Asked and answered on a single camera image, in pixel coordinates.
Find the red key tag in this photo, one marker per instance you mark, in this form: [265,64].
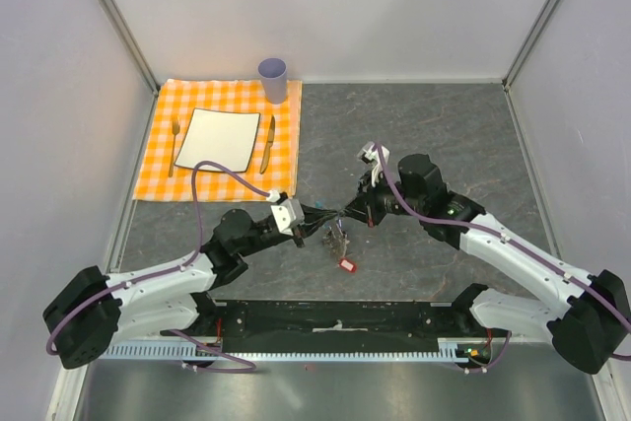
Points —
[347,265]

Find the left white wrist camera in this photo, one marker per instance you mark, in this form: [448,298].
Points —
[288,215]

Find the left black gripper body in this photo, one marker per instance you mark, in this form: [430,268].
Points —
[298,235]

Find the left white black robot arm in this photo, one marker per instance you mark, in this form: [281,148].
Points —
[96,310]

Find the gold knife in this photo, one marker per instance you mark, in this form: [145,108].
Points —
[268,146]

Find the lavender plastic cup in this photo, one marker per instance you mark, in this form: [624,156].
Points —
[273,77]

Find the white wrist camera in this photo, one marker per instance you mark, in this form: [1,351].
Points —
[288,215]
[375,156]

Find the slotted cable duct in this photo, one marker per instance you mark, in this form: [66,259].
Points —
[179,350]

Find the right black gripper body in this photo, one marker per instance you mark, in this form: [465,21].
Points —
[382,200]

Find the metal keyring plate blue handle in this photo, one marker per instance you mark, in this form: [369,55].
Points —
[334,236]

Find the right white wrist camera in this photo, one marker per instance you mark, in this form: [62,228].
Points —
[375,156]

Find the orange checkered cloth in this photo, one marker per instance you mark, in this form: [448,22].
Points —
[180,98]

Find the gold fork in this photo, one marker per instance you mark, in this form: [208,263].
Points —
[175,133]

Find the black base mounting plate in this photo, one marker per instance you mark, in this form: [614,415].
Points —
[322,325]

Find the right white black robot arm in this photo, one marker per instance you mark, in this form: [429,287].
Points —
[584,316]

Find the white square plate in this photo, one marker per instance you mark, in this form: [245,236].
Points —
[226,138]

